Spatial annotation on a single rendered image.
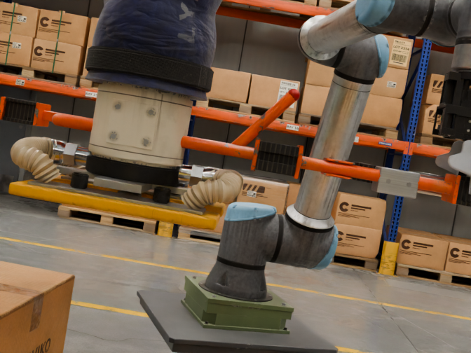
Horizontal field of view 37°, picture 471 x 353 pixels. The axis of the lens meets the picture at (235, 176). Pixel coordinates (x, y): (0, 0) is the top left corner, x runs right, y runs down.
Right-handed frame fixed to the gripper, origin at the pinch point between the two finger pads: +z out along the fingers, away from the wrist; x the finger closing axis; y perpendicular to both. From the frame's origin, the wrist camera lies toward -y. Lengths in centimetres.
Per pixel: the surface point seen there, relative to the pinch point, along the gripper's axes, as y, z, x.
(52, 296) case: 73, 34, -6
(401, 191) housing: 12.1, 2.4, 3.7
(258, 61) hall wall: 73, -117, -844
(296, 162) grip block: 30.9, 0.4, 5.0
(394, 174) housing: 13.7, -0.3, 3.7
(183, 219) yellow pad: 47, 12, 16
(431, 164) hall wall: -186, -16, -851
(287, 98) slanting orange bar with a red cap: 34.3, -10.4, 2.1
